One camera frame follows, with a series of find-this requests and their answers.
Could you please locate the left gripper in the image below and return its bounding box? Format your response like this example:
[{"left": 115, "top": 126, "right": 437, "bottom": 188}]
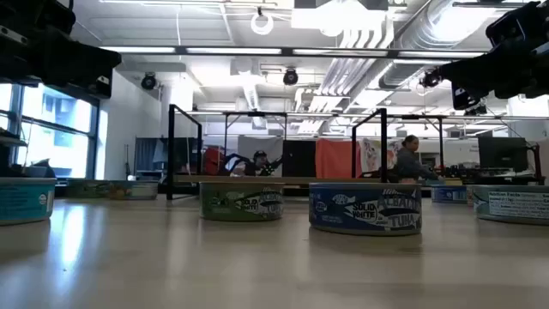
[{"left": 25, "top": 41, "right": 123, "bottom": 100}]

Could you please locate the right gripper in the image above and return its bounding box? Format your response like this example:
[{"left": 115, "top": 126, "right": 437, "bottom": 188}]
[{"left": 438, "top": 41, "right": 537, "bottom": 111}]

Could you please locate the blue label tuna can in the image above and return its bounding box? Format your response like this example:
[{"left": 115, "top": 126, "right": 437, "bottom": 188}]
[
  {"left": 431, "top": 185, "right": 476, "bottom": 205},
  {"left": 308, "top": 182, "right": 423, "bottom": 237}
]

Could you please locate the teal label tuna can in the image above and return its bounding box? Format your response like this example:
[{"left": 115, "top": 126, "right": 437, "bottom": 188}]
[
  {"left": 0, "top": 177, "right": 57, "bottom": 227},
  {"left": 106, "top": 179, "right": 160, "bottom": 202}
]

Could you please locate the black background gantry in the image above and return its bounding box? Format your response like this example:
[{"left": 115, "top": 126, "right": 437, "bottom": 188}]
[
  {"left": 398, "top": 113, "right": 447, "bottom": 171},
  {"left": 222, "top": 110, "right": 288, "bottom": 158}
]

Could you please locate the large window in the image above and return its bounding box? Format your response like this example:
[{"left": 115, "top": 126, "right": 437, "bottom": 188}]
[{"left": 0, "top": 81, "right": 100, "bottom": 180}]

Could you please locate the black computer monitor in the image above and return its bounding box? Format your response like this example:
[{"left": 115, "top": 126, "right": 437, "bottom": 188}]
[{"left": 478, "top": 136, "right": 529, "bottom": 173}]

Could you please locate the blue cabinet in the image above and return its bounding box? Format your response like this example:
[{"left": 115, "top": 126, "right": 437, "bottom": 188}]
[{"left": 134, "top": 136, "right": 202, "bottom": 173}]

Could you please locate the background work table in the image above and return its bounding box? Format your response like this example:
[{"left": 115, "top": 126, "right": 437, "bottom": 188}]
[{"left": 441, "top": 169, "right": 546, "bottom": 186}]

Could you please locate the person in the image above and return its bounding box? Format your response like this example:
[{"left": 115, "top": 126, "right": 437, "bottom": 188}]
[
  {"left": 394, "top": 134, "right": 443, "bottom": 181},
  {"left": 250, "top": 149, "right": 275, "bottom": 177}
]

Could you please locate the grey desk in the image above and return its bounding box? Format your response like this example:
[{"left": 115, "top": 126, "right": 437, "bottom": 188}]
[{"left": 0, "top": 128, "right": 29, "bottom": 149}]

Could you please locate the dark chair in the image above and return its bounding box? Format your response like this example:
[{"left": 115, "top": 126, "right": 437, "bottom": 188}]
[{"left": 25, "top": 157, "right": 57, "bottom": 179}]

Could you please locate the printed white cloth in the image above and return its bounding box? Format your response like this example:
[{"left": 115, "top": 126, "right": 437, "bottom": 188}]
[{"left": 359, "top": 137, "right": 398, "bottom": 173}]

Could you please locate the red object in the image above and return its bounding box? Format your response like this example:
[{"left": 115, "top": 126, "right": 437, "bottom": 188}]
[{"left": 202, "top": 147, "right": 226, "bottom": 176}]

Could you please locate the orange cloth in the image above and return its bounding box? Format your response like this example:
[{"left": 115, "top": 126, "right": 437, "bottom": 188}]
[{"left": 315, "top": 137, "right": 362, "bottom": 179}]

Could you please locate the overhead light bar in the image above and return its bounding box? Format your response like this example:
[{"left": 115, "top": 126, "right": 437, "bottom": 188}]
[{"left": 98, "top": 45, "right": 488, "bottom": 60}]

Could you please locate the black panel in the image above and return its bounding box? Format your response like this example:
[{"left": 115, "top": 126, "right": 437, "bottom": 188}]
[{"left": 281, "top": 140, "right": 317, "bottom": 178}]

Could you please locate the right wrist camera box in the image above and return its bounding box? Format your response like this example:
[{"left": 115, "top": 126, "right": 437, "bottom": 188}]
[{"left": 486, "top": 3, "right": 542, "bottom": 47}]

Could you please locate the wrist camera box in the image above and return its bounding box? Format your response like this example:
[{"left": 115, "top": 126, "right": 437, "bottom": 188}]
[
  {"left": 16, "top": 0, "right": 77, "bottom": 36},
  {"left": 486, "top": 3, "right": 542, "bottom": 47}
]

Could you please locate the silver air duct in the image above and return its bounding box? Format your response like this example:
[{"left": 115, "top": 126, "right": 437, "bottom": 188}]
[{"left": 377, "top": 0, "right": 494, "bottom": 91}]

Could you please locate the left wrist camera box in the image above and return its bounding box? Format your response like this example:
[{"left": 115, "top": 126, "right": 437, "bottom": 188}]
[{"left": 16, "top": 0, "right": 77, "bottom": 36}]

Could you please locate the wooden shelf with black frame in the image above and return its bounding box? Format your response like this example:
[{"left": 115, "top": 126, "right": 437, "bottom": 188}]
[{"left": 166, "top": 103, "right": 389, "bottom": 202}]

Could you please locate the white hanging ring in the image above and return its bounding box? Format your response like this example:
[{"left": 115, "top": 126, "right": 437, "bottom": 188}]
[{"left": 250, "top": 11, "right": 275, "bottom": 37}]

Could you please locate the black aluminium table frame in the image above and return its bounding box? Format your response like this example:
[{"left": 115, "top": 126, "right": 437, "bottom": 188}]
[{"left": 55, "top": 183, "right": 434, "bottom": 199}]

